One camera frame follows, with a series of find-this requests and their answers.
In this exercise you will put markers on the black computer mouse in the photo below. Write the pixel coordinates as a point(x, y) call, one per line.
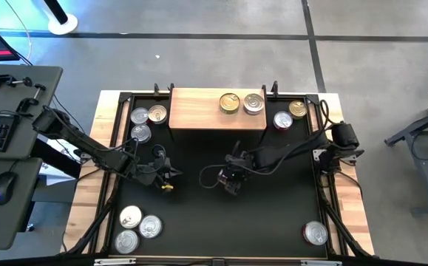
point(3, 186)

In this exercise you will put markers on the black metal table frame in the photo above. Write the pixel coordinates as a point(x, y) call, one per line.
point(125, 97)

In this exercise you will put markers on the black stand pole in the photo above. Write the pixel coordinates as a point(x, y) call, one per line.
point(55, 11)

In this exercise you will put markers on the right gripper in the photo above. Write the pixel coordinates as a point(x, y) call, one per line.
point(237, 166)

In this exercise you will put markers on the black table mat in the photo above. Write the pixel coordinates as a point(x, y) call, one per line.
point(236, 236)

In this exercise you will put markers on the green tin can silver lid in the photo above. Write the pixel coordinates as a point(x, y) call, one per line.
point(150, 226)

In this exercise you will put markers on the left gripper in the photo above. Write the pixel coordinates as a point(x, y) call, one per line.
point(158, 170)

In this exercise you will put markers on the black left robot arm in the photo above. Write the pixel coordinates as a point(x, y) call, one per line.
point(88, 146)

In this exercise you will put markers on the black desk beam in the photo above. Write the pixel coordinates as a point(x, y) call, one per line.
point(53, 158)

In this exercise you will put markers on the black desk clamp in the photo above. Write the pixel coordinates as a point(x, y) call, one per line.
point(27, 105)
point(3, 79)

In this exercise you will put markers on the green tin can gold lid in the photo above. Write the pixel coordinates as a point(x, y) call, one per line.
point(229, 103)
point(157, 114)
point(297, 109)

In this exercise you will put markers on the wooden shelf with black legs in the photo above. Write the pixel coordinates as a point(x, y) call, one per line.
point(199, 120)

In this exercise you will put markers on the white paper sheet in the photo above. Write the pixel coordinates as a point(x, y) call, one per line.
point(51, 176)

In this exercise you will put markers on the white round stand base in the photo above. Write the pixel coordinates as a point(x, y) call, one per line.
point(64, 26)

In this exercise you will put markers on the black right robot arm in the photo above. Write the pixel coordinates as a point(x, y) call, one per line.
point(291, 151)

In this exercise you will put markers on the blue white label tin can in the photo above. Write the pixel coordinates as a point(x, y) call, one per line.
point(254, 103)
point(140, 133)
point(126, 242)

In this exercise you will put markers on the red label tin can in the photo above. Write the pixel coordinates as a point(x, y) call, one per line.
point(130, 216)
point(139, 115)
point(283, 120)
point(315, 232)

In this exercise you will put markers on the silver metal bracket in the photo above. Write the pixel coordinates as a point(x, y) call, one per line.
point(321, 263)
point(114, 262)

